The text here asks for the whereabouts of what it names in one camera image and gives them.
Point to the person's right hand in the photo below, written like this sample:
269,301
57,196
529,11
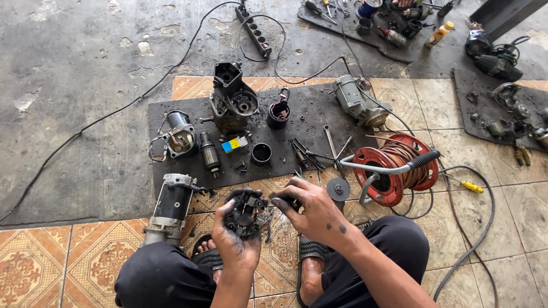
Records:
319,214

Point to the person's left hand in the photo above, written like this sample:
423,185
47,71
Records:
233,252

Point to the black starter brush holder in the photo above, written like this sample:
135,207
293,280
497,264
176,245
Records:
245,216

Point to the person's left sandal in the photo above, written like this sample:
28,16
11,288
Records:
207,256

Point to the person's sandal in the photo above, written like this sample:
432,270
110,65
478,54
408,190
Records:
207,256
311,252

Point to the angle grinder with disc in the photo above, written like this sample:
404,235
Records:
338,189

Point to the person's right sandal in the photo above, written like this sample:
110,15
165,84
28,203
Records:
311,252

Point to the heap of dark hand tools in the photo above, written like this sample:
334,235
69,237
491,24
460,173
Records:
306,154

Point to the silver wrench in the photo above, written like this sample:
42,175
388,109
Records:
330,143

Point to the person's black trousers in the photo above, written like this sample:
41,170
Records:
162,278

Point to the black and silver starter motor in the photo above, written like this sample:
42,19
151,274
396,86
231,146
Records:
171,209

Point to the small black bolts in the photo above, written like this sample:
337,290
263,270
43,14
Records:
242,166

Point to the starter armature rotor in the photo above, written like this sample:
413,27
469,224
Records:
209,154

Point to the blue and yellow small box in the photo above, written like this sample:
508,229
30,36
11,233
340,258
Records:
234,144

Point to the black field coil casing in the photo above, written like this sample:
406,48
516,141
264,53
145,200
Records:
278,113

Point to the large black rubber mat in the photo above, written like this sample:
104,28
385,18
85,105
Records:
299,107

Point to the grey starter motor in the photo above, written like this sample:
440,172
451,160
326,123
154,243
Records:
355,100

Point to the black starter nose housing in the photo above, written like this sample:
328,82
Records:
231,98

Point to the rubber mat with tools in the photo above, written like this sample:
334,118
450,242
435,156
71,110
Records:
376,30

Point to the black power strip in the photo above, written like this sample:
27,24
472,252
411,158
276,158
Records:
253,32

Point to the blue can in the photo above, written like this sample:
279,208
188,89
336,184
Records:
368,8

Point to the rubber mat with motor parts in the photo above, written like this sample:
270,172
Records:
505,111

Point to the yellow plastic bottle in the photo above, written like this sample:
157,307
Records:
439,35

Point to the dark green power tool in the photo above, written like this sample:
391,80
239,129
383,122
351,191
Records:
492,57

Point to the dark wooden bench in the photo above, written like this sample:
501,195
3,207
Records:
505,15

